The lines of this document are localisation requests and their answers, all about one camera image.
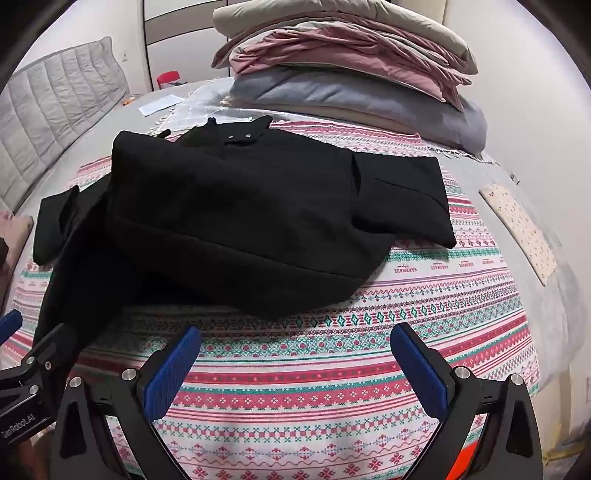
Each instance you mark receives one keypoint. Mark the orange object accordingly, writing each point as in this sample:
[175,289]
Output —
[467,461]

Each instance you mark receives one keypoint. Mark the beige folded quilt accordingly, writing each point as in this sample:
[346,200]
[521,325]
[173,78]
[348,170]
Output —
[369,23]

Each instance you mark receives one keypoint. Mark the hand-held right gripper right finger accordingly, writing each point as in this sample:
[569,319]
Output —
[418,371]

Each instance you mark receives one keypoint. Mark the red green patterned blanket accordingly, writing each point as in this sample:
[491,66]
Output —
[323,369]

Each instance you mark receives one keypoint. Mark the red container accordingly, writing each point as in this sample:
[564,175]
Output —
[167,81]

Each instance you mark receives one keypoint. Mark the dark fuzzy cloth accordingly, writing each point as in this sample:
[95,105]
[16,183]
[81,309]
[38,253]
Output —
[2,249]

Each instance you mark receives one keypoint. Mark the white paper sheet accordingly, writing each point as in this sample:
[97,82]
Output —
[159,105]

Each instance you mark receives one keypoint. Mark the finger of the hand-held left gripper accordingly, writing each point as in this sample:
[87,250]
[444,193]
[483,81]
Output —
[9,324]
[55,346]

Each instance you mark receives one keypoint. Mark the grey quilted headboard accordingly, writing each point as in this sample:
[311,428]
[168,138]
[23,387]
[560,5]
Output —
[55,106]

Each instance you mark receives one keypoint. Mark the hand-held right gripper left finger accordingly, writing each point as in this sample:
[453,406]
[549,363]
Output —
[171,371]

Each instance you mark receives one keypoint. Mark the cream floral cloth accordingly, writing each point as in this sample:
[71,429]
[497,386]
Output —
[521,226]

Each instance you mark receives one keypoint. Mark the white wardrobe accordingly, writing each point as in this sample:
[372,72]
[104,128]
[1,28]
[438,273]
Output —
[184,37]

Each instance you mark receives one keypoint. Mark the pink pillow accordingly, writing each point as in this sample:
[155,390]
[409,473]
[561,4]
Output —
[16,226]

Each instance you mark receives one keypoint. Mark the black coat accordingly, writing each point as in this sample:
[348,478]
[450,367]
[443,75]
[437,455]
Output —
[240,212]

